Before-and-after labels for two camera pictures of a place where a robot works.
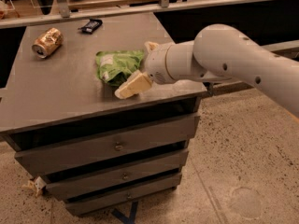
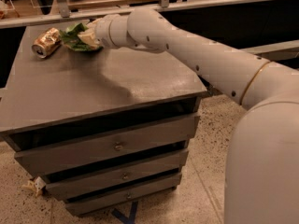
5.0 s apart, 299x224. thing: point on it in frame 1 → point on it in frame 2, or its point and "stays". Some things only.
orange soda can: [48, 42] stays
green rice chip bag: [114, 66] → [69, 35]
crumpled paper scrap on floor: [35, 185] stays
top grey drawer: [71, 154] stays
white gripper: [156, 63] → [102, 32]
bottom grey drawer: [79, 206] stays
